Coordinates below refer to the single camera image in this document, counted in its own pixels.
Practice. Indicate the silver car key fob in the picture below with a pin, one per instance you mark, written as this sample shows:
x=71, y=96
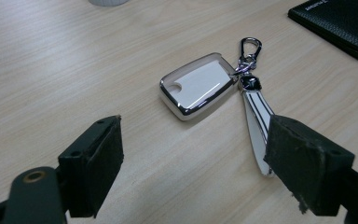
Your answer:
x=199, y=85

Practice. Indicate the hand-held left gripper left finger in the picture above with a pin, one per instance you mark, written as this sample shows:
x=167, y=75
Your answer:
x=90, y=169

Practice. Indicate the white round container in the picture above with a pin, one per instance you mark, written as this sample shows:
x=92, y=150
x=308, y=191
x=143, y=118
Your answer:
x=108, y=2

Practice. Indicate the black leather wallet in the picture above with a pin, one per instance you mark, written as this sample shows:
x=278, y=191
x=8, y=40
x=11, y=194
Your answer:
x=338, y=26

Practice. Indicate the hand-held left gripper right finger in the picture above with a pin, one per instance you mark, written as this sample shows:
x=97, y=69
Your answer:
x=304, y=165

